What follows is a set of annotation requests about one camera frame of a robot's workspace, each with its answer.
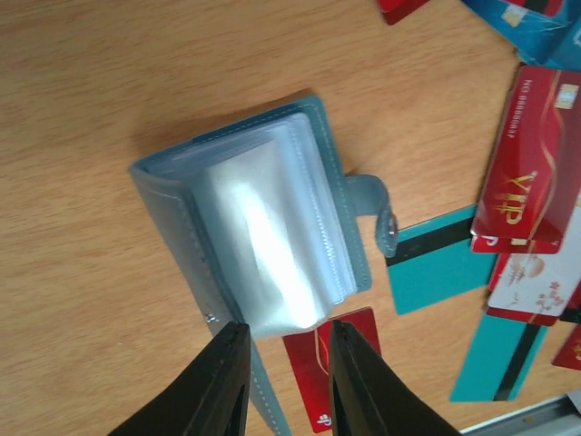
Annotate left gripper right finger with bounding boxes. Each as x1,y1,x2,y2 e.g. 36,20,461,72
329,321,459,436

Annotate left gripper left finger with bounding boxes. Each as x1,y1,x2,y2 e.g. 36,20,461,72
111,322,251,436

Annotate red vip card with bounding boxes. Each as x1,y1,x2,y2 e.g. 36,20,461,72
377,0,428,25
471,65,580,253
283,307,381,433

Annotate teal card holder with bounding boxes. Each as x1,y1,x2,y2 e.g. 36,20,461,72
128,88,400,436

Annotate teal card black stripe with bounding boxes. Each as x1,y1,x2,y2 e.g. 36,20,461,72
450,315,548,402

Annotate teal card left stripe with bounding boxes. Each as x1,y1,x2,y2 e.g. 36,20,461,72
386,205,496,315

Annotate white card floral print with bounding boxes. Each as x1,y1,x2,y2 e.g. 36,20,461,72
487,253,580,326

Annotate red card bottom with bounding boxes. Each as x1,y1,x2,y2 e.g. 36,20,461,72
552,324,581,371

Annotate blue white card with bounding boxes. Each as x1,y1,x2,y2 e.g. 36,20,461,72
464,1,580,71

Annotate aluminium rail platform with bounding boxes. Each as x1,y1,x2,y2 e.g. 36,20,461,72
461,389,580,436

